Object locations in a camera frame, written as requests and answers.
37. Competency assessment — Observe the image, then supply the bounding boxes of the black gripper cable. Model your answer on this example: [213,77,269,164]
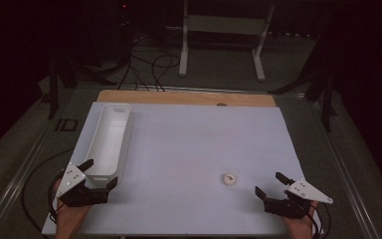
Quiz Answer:
[21,147,76,235]
[306,201,332,239]

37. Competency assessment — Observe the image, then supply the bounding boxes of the white plastic bin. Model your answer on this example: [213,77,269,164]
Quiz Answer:
[85,103,132,183]

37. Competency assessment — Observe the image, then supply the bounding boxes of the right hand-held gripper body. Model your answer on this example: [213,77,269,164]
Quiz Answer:
[263,177,334,220]

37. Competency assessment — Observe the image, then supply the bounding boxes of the white metal stand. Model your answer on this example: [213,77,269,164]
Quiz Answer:
[177,0,277,83]

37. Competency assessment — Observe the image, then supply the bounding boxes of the small white ball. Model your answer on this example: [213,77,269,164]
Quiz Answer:
[222,172,237,187]

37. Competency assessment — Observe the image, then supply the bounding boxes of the black rectangular floor frame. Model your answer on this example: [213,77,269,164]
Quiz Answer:
[55,118,80,133]

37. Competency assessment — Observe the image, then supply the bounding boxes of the black tripod stand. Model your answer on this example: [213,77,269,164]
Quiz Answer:
[47,54,79,120]
[268,63,338,133]

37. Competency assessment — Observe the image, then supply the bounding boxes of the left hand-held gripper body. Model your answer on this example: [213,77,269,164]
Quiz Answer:
[56,162,110,209]

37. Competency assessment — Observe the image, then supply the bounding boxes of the person's right hand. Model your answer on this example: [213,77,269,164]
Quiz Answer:
[281,200,319,233]

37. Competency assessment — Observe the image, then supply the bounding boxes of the black floor cables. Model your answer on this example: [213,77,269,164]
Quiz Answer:
[116,31,182,93]

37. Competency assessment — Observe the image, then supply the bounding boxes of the person's left hand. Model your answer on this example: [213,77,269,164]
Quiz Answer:
[53,178,94,230]

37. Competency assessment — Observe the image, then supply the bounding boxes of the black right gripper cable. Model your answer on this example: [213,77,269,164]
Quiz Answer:
[306,201,332,239]

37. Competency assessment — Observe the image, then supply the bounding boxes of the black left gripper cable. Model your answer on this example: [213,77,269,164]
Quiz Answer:
[21,147,76,235]

